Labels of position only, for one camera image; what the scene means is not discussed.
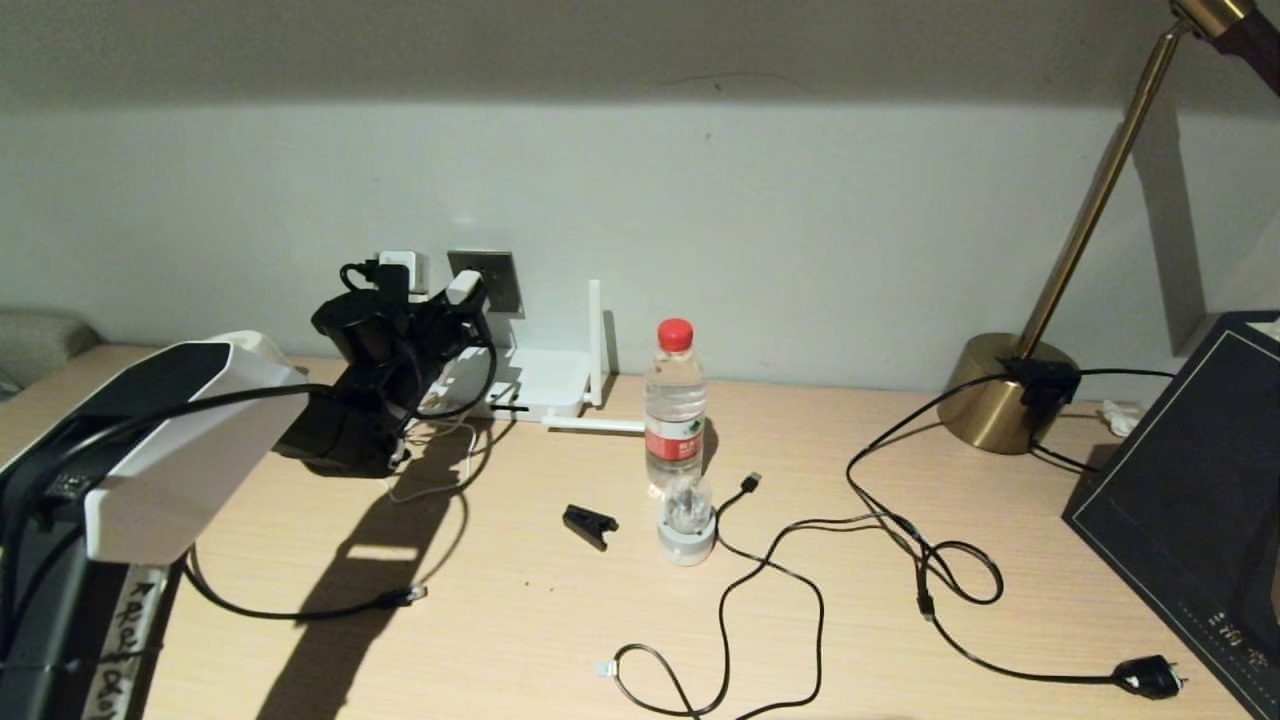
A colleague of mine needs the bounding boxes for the thin white adapter cable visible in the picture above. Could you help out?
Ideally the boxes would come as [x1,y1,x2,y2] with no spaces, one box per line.
[382,395,483,504]

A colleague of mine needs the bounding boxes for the white router with antennas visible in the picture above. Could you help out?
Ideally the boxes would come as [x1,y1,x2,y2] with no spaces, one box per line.
[430,280,648,434]

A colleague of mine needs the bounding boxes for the white toilet paper roll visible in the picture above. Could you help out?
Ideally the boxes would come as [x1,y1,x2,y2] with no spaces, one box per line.
[232,330,306,386]

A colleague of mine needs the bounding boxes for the water bottle red cap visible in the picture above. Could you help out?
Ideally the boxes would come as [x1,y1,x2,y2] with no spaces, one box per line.
[643,318,708,498]

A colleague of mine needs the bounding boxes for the small black clip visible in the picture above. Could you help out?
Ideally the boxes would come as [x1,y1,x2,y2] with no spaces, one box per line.
[563,504,621,551]

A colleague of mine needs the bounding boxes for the small glass dome white base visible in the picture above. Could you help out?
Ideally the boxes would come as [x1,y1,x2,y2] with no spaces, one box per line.
[657,475,718,566]

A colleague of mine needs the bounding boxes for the white handwritten tape label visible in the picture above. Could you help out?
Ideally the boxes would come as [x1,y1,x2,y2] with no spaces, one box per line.
[80,568,166,720]

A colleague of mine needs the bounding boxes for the brass desk lamp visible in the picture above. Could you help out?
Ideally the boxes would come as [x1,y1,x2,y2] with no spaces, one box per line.
[935,0,1280,457]

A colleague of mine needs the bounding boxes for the black box on lamp base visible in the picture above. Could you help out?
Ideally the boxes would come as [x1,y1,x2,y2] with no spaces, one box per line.
[997,358,1081,419]

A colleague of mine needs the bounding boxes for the dark gift bag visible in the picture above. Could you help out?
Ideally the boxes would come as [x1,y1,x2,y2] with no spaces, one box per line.
[1060,312,1280,720]

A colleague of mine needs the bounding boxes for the grey wall socket plate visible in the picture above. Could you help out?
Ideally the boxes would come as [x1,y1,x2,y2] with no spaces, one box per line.
[447,250,523,315]

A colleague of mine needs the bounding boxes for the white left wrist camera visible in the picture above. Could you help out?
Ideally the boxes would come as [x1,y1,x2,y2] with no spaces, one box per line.
[378,250,432,297]

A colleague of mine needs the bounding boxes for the black lamp power cord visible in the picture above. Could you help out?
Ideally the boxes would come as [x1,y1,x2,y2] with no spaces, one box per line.
[845,368,1188,698]

